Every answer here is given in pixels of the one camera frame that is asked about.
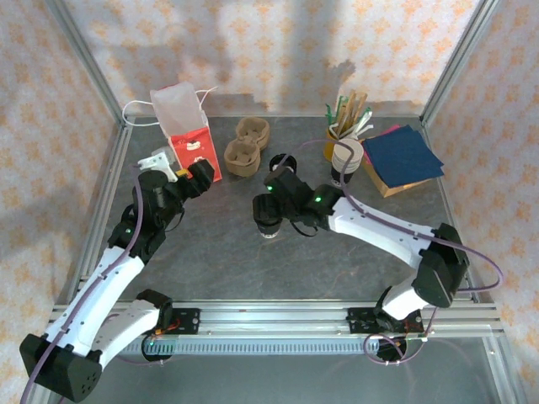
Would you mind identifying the black plastic cup lid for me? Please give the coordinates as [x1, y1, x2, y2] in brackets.
[252, 194, 282, 226]

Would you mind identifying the red paper gift bag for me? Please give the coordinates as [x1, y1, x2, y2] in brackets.
[121, 83, 223, 186]

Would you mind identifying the wooden stirrer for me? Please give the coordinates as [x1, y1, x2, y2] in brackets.
[336, 93, 357, 130]
[343, 92, 368, 131]

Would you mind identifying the stack of cardboard cup carriers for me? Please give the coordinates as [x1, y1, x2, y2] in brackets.
[223, 117, 271, 178]

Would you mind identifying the stack of paper cups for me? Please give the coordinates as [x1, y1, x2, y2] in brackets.
[330, 138, 365, 189]

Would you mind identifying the yellow utensil holder cup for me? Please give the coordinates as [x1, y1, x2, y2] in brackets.
[323, 128, 338, 161]

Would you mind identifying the brown napkin stack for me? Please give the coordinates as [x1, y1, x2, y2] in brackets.
[362, 162, 441, 199]

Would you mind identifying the navy blue napkin stack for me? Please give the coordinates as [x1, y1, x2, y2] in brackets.
[361, 125, 446, 189]

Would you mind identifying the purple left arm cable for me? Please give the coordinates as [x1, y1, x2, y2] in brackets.
[19, 163, 147, 404]

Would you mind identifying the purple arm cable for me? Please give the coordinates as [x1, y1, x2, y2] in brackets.
[275, 141, 505, 366]
[19, 163, 147, 404]

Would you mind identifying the aluminium left side rail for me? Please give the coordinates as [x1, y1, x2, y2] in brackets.
[67, 121, 136, 304]

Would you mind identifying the aluminium back rail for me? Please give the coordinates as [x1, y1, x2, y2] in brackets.
[124, 112, 424, 121]

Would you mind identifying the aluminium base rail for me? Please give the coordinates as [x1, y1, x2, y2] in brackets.
[50, 299, 505, 338]

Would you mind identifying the grey slotted cable tray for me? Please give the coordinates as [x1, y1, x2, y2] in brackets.
[113, 336, 408, 357]

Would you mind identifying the aluminium left frame post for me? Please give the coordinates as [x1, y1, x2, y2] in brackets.
[44, 0, 130, 127]

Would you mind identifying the aluminium frame post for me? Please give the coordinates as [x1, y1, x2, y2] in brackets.
[420, 0, 502, 125]
[44, 0, 130, 127]

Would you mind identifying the aluminium right frame post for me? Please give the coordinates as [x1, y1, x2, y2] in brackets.
[420, 0, 502, 125]

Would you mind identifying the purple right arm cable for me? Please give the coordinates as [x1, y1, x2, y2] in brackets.
[275, 141, 505, 366]

